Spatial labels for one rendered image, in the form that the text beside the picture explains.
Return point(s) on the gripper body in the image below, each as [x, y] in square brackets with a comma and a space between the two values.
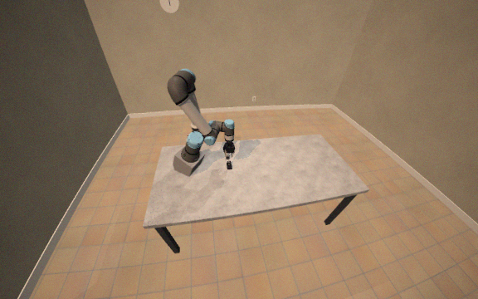
[227, 146]

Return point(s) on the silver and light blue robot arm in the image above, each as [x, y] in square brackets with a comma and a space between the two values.
[186, 99]

